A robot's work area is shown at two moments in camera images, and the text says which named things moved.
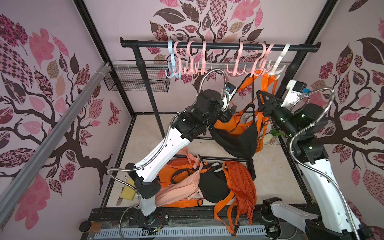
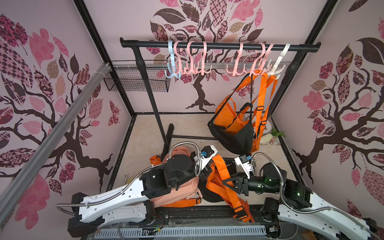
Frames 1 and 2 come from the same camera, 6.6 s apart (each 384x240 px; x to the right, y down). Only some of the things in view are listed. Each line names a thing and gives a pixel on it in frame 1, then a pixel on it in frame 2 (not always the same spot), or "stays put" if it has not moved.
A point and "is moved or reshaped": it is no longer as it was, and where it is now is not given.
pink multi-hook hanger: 203,70 stays put
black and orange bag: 213,183 is moved or reshaped
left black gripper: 224,115 -> 204,172
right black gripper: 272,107 -> 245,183
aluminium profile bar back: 203,65 stays put
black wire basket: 128,76 stays put
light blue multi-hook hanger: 172,64 stays put
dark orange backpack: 243,188 is moved or reshaped
